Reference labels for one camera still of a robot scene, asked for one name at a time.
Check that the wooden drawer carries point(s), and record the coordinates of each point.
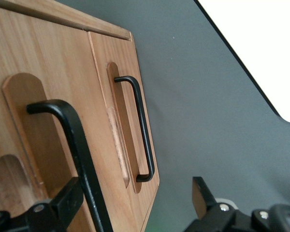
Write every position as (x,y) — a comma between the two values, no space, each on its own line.
(62,72)
(128,53)

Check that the wooden board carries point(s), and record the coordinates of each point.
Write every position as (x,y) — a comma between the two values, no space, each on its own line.
(62,19)

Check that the white rectangular tray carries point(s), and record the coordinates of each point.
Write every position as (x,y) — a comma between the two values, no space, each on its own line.
(268,48)

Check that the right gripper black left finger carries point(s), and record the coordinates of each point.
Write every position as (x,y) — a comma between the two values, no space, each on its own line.
(62,207)

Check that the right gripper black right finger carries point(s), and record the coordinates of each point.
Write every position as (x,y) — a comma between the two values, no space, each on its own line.
(207,212)

